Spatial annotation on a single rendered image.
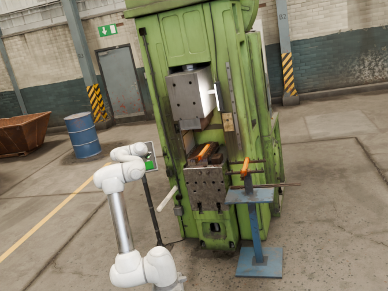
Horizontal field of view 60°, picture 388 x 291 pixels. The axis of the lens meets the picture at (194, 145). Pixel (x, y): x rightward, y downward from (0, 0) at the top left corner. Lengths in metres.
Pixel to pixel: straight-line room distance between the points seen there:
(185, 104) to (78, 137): 4.75
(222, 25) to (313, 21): 5.95
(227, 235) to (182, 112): 1.27
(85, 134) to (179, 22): 4.83
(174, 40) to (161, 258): 1.84
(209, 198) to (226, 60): 1.27
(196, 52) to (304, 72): 6.03
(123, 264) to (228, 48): 1.87
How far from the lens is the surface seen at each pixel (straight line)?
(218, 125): 3.48
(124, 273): 2.21
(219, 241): 3.47
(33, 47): 10.91
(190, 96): 2.97
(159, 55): 3.17
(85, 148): 7.55
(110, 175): 2.16
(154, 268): 2.17
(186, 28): 3.05
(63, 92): 10.65
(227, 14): 2.95
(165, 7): 3.04
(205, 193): 3.20
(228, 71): 2.98
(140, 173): 2.12
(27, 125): 8.95
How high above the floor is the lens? 2.08
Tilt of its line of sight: 18 degrees down
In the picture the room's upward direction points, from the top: 11 degrees counter-clockwise
